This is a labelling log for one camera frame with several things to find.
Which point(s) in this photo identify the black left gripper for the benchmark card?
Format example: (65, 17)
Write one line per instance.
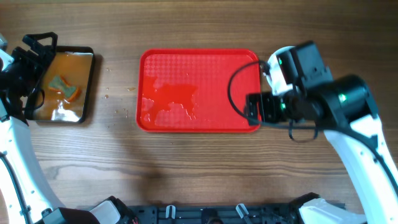
(37, 66)

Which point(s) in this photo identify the black water tray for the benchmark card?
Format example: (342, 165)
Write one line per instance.
(76, 65)

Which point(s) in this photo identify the orange green sponge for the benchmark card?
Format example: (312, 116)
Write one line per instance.
(60, 85)

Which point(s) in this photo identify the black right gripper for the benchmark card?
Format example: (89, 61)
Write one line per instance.
(268, 114)

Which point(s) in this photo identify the red plastic tray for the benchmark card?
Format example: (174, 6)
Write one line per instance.
(187, 90)

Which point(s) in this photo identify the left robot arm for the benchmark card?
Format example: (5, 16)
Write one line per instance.
(27, 194)

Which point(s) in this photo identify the light blue plate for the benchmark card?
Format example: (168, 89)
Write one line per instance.
(275, 78)

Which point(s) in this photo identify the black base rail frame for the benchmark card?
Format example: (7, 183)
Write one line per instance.
(262, 214)

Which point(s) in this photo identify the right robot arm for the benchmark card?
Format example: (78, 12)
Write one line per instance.
(344, 109)

